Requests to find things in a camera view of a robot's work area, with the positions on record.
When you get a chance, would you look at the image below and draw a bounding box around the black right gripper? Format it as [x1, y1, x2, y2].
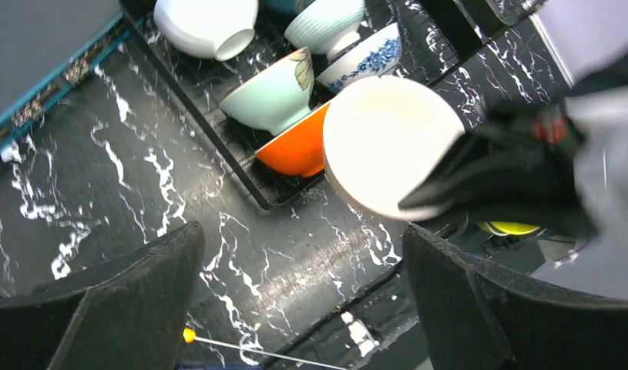
[398, 101, 599, 238]

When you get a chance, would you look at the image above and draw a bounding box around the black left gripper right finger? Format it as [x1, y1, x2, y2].
[402, 225, 628, 369]

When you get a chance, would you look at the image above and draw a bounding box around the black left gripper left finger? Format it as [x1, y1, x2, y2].
[0, 221, 206, 369]

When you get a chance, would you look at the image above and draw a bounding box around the black wire dish rack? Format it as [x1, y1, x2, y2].
[120, 1, 513, 210]

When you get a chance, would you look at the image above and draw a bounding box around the blue floral white bowl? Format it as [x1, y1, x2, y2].
[317, 23, 403, 94]

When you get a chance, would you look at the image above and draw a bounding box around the celadon green bowl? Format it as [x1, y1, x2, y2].
[219, 47, 314, 136]

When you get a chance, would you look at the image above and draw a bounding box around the white ribbed bowl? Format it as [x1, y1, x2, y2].
[153, 0, 259, 62]

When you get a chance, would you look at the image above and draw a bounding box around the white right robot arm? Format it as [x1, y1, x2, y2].
[398, 50, 628, 300]

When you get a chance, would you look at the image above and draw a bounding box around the grey blue network switch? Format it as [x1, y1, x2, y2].
[0, 1, 122, 152]

